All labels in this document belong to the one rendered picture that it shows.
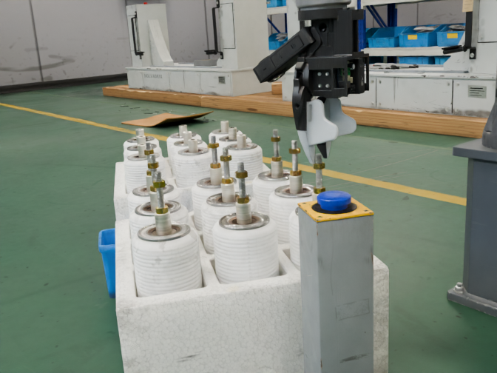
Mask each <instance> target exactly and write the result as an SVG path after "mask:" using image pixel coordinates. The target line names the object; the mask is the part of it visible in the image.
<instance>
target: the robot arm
mask: <svg viewBox="0 0 497 373"><path fill-rule="evenodd" d="M350 3H351V0H296V7H297V8H300V11H297V12H298V21H307V20H311V26H309V27H304V28H302V29H301V30H300V31H299V32H297V33H296V34H295V35H294V36H292V37H291V38H290V39H289V40H287V42H285V43H284V44H283V45H281V46H280V47H279V48H278V49H276V50H275V51H274V52H273V53H272V54H271V55H269V56H267V57H265V58H264V59H263V60H262V61H260V63H258V65H257V66H256V67H255V68H254V69H253V71H254V73H255V75H256V77H257V79H258V80H259V82H260V83H264V82H268V83H269V82H270V83H271V82H274V81H276V80H278V79H279V78H281V77H282V76H284V75H285V72H286V71H288V70H289V69H291V68H292V67H293V66H294V65H295V68H294V79H293V82H294V87H293V93H292V109H293V114H294V121H295V126H296V130H297V132H298V135H299V138H300V142H301V144H302V147H303V149H304V151H305V154H306V156H307V158H308V161H309V163H310V164H315V146H314V145H315V144H316V145H317V147H318V149H319V151H320V152H321V154H322V156H323V158H328V156H329V152H330V148H331V141H333V140H335V139H336V138H337V137H338V136H341V135H347V134H350V133H352V132H354V131H355V130H356V121H355V120H354V119H353V118H351V117H350V116H348V115H346V114H345V113H343V111H342V105H341V101H340V99H339V98H341V97H348V95H349V94H361V93H364V92H365V91H369V53H364V51H361V52H359V22H358V20H363V19H364V9H358V10H355V9H351V10H350V8H347V5H349V4H350ZM365 64H366V83H365ZM314 96H317V97H318V98H317V99H315V100H313V101H312V100H311V99H312V98H313V97H314ZM482 144H483V145H484V146H485V147H488V148H490V149H497V68H496V95H495V102H494V105H493V108H492V109H491V112H490V115H489V117H488V119H487V123H486V124H485V127H484V130H483V133H482Z"/></svg>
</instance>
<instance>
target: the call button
mask: <svg viewBox="0 0 497 373"><path fill-rule="evenodd" d="M350 202H351V195H350V194H349V193H347V192H343V191H326V192H321V193H320V194H318V196H317V203H318V204H320V207H321V208H322V209H324V210H329V211H338V210H343V209H346V208H348V204H349V203H350Z"/></svg>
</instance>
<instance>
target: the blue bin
mask: <svg viewBox="0 0 497 373"><path fill-rule="evenodd" d="M98 248H99V252H100V253H101V254H102V259H103V263H104V271H105V275H106V283H107V287H108V292H109V297H110V298H116V277H115V228H114V229H104V230H101V231H100V232H99V237H98Z"/></svg>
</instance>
